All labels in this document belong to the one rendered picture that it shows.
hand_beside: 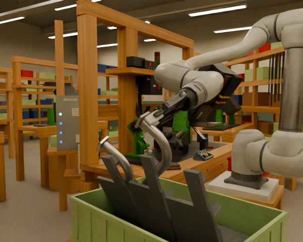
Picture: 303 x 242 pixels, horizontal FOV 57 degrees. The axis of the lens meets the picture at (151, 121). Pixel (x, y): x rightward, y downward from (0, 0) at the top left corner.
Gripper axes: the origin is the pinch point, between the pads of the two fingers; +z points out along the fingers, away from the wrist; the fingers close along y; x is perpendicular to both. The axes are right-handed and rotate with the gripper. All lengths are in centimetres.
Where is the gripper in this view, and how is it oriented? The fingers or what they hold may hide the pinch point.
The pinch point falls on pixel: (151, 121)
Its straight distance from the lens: 87.8
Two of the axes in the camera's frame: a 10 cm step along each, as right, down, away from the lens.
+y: 3.4, -6.1, -7.2
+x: 6.8, 6.8, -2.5
